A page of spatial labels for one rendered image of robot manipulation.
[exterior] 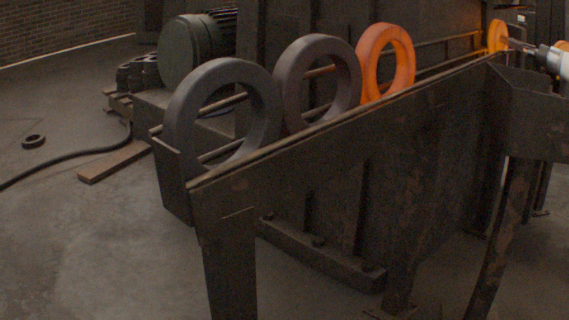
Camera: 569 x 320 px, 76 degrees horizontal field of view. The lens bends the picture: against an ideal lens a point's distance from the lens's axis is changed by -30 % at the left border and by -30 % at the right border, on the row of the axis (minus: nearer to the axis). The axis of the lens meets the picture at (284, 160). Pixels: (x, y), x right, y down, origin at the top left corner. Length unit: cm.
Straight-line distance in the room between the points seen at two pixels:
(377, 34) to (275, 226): 90
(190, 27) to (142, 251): 96
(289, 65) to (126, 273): 97
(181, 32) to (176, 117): 148
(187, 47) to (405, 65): 123
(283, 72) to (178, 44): 141
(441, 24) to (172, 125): 83
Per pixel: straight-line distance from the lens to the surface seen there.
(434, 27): 123
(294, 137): 72
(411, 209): 115
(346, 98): 84
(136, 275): 150
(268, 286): 144
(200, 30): 203
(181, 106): 61
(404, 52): 96
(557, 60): 146
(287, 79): 72
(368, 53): 85
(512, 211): 111
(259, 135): 71
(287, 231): 157
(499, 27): 152
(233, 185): 66
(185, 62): 206
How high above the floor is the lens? 88
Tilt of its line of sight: 23 degrees down
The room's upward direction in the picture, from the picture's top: 1 degrees clockwise
